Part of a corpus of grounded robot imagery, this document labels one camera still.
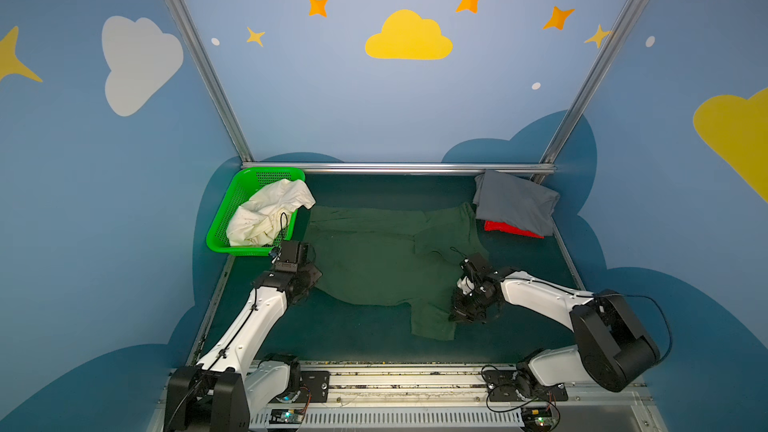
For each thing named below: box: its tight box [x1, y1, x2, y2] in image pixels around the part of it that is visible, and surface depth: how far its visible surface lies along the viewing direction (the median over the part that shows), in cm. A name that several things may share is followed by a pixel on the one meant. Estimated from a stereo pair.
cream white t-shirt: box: [226, 179, 316, 247], surface depth 103 cm
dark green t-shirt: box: [306, 202, 490, 340], surface depth 104 cm
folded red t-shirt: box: [484, 220, 545, 239], surface depth 104 cm
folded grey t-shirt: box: [473, 170, 560, 237], surface depth 106 cm
